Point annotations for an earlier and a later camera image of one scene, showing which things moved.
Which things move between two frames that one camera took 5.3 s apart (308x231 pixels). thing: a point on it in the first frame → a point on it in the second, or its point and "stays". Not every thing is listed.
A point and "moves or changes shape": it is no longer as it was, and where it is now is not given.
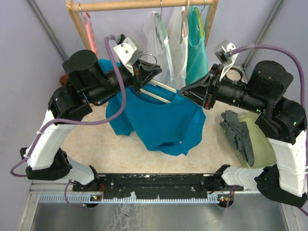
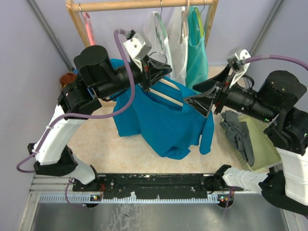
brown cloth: [63, 80] stays
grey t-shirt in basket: [237, 134] stays
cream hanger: [156, 83] → [162, 95]
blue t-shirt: [175, 128] moves or changes shape
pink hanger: [91, 32] stays
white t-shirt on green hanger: [159, 49] stays
